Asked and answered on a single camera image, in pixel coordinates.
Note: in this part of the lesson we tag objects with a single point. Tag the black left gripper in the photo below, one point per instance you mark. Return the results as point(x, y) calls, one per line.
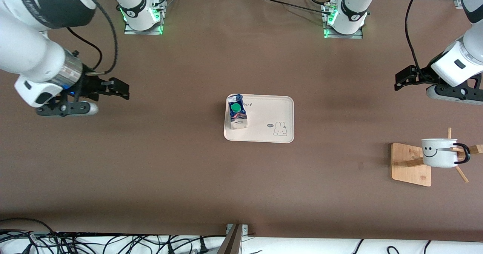
point(422, 76)

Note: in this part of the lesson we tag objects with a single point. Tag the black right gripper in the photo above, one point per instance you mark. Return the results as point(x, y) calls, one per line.
point(89, 85)

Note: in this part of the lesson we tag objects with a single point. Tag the blue white milk carton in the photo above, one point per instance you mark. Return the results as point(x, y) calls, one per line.
point(237, 122)

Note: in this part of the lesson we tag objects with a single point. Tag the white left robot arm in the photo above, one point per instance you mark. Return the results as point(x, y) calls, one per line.
point(445, 73)

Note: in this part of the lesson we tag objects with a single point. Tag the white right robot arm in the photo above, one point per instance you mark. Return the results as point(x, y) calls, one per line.
point(30, 54)

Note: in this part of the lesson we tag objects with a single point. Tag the white rabbit print tray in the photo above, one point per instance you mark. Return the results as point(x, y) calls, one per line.
point(268, 114)

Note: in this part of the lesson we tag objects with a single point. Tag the wooden mug stand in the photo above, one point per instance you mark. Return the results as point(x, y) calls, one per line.
point(409, 174)

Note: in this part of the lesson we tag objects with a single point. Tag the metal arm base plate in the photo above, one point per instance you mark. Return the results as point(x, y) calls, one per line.
point(354, 36)
point(132, 31)

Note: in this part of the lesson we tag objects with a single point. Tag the metal corner bracket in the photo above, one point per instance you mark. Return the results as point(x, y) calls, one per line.
point(459, 1)

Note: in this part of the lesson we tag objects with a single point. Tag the aluminium profile post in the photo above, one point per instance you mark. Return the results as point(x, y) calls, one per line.
point(234, 242)

